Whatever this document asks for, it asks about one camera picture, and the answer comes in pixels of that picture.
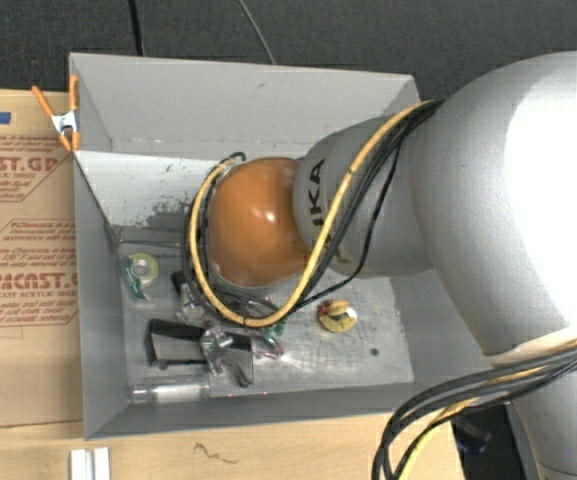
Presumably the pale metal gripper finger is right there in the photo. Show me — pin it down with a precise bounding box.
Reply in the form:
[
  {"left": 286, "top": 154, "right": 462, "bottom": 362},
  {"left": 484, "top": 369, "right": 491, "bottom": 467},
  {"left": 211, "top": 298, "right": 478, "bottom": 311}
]
[
  {"left": 175, "top": 289, "right": 205, "bottom": 323},
  {"left": 198, "top": 326, "right": 250, "bottom": 388}
]

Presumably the green and white tape dispenser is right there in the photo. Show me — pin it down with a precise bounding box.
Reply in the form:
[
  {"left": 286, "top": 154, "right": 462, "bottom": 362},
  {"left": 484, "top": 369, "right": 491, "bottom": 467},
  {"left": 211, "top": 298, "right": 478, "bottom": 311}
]
[{"left": 119, "top": 251, "right": 161, "bottom": 302}]

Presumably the black box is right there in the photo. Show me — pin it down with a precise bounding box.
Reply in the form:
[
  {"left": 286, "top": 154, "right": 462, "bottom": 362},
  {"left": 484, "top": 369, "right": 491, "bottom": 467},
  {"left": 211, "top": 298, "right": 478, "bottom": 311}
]
[{"left": 144, "top": 317, "right": 256, "bottom": 387}]

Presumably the clear glass tube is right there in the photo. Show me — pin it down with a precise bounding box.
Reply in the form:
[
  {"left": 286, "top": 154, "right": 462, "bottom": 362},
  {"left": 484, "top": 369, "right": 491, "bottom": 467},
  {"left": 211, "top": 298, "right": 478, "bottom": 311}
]
[{"left": 129, "top": 374, "right": 211, "bottom": 405}]

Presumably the yellow and brown toy burger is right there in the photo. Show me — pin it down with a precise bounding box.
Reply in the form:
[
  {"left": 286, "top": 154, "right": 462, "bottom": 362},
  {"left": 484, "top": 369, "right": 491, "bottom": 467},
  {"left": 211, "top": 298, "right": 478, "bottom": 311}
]
[{"left": 316, "top": 298, "right": 359, "bottom": 335}]

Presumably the brown cardboard board, red print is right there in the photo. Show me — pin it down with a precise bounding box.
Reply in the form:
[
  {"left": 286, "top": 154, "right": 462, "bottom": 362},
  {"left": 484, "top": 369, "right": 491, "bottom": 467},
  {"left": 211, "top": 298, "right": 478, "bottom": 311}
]
[{"left": 0, "top": 86, "right": 86, "bottom": 431}]

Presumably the grey metal bin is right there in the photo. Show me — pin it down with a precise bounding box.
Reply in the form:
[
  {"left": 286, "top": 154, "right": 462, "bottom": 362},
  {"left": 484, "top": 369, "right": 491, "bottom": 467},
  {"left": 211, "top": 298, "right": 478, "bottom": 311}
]
[{"left": 67, "top": 51, "right": 495, "bottom": 441}]

